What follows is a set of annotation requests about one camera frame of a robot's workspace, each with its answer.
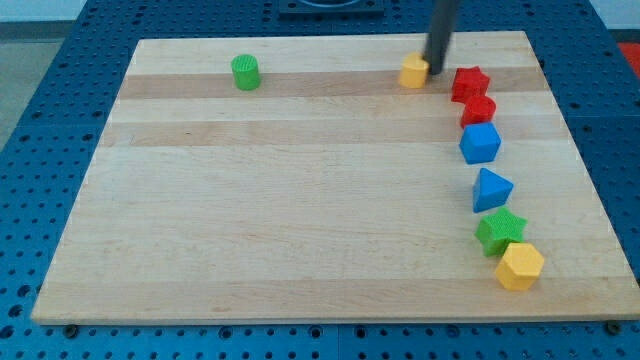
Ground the red star block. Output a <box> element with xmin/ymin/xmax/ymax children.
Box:
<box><xmin>451</xmin><ymin>66</ymin><xmax>491</xmax><ymax>104</ymax></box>

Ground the green star block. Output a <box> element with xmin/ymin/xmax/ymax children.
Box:
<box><xmin>474</xmin><ymin>206</ymin><xmax>528</xmax><ymax>257</ymax></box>

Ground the green cylinder block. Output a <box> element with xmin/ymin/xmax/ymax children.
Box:
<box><xmin>231</xmin><ymin>54</ymin><xmax>261</xmax><ymax>91</ymax></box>

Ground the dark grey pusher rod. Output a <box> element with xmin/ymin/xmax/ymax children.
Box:
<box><xmin>423</xmin><ymin>0</ymin><xmax>461</xmax><ymax>76</ymax></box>

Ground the wooden board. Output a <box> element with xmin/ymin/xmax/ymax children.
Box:
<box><xmin>32</xmin><ymin>31</ymin><xmax>639</xmax><ymax>325</ymax></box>

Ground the yellow hexagon block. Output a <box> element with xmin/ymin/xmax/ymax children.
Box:
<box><xmin>495</xmin><ymin>242</ymin><xmax>545</xmax><ymax>291</ymax></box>

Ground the red cylinder block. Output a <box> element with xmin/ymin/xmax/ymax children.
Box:
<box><xmin>460</xmin><ymin>95</ymin><xmax>497</xmax><ymax>128</ymax></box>

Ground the blue triangle block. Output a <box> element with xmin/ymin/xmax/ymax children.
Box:
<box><xmin>472</xmin><ymin>168</ymin><xmax>514</xmax><ymax>213</ymax></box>

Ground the yellow heart block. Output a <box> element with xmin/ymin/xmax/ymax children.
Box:
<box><xmin>398</xmin><ymin>52</ymin><xmax>430</xmax><ymax>89</ymax></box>

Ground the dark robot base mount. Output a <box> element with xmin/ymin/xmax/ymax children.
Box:
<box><xmin>275</xmin><ymin>0</ymin><xmax>385</xmax><ymax>15</ymax></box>

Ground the blue cube block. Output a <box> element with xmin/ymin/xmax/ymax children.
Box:
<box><xmin>459</xmin><ymin>122</ymin><xmax>501</xmax><ymax>164</ymax></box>

